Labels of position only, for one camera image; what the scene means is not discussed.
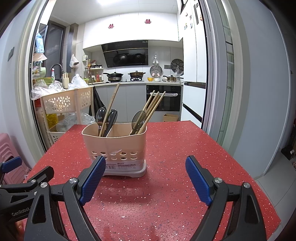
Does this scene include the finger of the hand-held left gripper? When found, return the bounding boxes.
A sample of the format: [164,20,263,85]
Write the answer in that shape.
[0,165,55,200]
[0,156,23,184]

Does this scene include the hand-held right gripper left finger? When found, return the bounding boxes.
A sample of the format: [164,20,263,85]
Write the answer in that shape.
[23,156,106,241]

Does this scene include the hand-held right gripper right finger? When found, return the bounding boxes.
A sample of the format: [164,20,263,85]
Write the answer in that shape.
[185,156,266,241]

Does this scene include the beige plastic utensil holder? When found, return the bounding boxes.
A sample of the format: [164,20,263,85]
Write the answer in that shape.
[81,122,148,178]

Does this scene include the wooden chopstick yellow pattern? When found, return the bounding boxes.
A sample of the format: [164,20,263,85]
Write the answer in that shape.
[98,83,119,137]

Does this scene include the pile of wooden chopsticks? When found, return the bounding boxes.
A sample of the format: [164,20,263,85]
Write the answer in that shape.
[136,92,160,135]

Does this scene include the person's left hand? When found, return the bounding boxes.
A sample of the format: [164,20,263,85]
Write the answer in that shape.
[13,220,25,240]

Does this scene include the pink plastic stool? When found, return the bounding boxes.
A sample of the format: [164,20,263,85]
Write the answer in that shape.
[0,133,31,184]

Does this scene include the yellow oil bottle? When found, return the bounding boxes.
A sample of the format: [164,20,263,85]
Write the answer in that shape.
[46,113,59,128]

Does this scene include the cardboard box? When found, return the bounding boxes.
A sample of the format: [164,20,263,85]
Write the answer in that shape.
[162,113,180,123]

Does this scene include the beige perforated basket trolley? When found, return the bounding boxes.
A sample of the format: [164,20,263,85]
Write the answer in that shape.
[40,87,93,144]

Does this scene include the black hanging bag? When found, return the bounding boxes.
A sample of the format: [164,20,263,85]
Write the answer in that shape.
[91,85,107,120]

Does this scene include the clear crumpled plastic bags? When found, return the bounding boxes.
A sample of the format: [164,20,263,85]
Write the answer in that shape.
[31,78,63,100]

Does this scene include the black built-in oven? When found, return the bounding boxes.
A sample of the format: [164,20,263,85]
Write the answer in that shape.
[146,84,182,112]

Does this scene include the green plastic basin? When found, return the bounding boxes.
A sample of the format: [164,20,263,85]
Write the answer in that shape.
[34,77,55,85]

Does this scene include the beige knife block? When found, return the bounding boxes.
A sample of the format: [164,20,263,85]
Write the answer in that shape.
[62,72,70,90]

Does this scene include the black kitchen faucet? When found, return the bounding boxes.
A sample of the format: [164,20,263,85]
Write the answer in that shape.
[51,64,63,78]

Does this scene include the black wok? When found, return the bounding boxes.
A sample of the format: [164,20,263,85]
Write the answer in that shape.
[103,72,124,82]

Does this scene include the spice rack with bottles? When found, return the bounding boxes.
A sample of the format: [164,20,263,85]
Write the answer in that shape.
[84,59,103,84]

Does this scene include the lidded wok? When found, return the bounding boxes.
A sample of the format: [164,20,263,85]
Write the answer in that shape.
[128,70,146,79]

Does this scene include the black round divided pan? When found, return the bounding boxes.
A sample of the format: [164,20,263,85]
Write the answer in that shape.
[170,58,184,72]

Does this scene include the round metal steamer plate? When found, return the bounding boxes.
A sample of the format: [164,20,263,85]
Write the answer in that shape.
[149,65,162,77]

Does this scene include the white fridge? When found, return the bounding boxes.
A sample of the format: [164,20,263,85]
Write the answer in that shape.
[177,0,208,129]

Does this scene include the blue packet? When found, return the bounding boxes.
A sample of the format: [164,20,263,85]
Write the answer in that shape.
[36,32,44,54]

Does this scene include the black range hood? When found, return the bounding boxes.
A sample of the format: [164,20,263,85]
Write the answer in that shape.
[101,39,149,68]

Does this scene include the grey sliding door frame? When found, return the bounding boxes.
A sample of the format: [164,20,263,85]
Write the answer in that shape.
[201,0,244,144]

